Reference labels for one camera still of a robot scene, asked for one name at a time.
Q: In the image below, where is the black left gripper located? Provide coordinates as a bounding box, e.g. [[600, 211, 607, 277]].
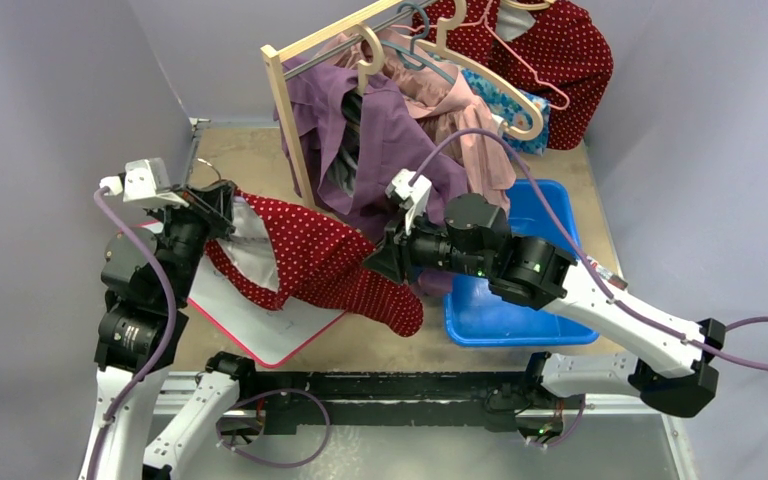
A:
[[148, 178, 237, 301]]

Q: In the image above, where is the red polka dot skirt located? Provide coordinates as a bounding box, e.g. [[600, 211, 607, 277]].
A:
[[205, 191, 424, 337]]

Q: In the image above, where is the purple pleated skirt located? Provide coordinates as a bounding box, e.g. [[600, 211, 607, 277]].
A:
[[279, 55, 471, 298]]

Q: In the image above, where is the cream wooden hanger front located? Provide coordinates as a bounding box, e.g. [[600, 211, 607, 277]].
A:
[[344, 22, 545, 141]]

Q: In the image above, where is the cream wooden hanger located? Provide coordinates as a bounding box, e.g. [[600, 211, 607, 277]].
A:
[[344, 22, 545, 141], [434, 0, 558, 41]]

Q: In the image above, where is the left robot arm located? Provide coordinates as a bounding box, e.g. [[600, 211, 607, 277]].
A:
[[78, 177, 258, 479]]

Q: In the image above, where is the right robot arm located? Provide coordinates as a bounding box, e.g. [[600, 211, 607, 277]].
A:
[[363, 193, 725, 418]]

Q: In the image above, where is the pink pleated skirt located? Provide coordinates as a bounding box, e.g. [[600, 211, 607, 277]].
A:
[[325, 47, 516, 222]]

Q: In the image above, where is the teal hanger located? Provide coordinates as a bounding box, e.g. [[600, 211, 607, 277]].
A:
[[378, 1, 464, 85]]

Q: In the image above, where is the cream wooden hanger rear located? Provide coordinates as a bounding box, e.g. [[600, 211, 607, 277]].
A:
[[434, 0, 558, 41]]

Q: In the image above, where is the blue plastic bin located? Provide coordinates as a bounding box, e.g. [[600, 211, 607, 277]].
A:
[[443, 179, 599, 348]]

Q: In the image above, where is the red-edged whiteboard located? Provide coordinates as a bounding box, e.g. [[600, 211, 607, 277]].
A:
[[188, 257, 345, 368]]

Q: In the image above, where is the metal rack rod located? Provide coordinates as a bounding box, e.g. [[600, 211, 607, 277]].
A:
[[277, 1, 433, 80]]

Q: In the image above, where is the blue floral garment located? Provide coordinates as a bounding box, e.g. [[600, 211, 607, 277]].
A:
[[461, 68, 550, 156]]

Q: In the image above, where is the red polka dot dress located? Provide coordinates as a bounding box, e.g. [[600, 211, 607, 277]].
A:
[[446, 1, 614, 150]]

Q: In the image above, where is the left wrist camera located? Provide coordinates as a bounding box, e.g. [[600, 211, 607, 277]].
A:
[[99, 158, 189, 210]]

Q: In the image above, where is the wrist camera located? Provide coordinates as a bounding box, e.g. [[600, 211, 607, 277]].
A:
[[385, 169, 432, 235], [99, 158, 189, 210]]

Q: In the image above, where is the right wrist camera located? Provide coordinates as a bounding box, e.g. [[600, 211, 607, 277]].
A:
[[385, 169, 432, 235]]

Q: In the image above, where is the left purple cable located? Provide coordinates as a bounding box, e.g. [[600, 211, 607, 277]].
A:
[[83, 186, 180, 480]]

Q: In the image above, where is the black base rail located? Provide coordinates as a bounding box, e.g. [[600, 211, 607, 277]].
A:
[[205, 351, 591, 439]]

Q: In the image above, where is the wooden clothes rack frame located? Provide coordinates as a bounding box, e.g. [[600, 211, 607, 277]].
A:
[[259, 0, 425, 212]]

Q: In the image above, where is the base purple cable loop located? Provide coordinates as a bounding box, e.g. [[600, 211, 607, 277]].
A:
[[215, 388, 332, 470]]

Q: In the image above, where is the pink wire hanger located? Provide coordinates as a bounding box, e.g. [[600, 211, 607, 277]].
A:
[[462, 1, 571, 111]]

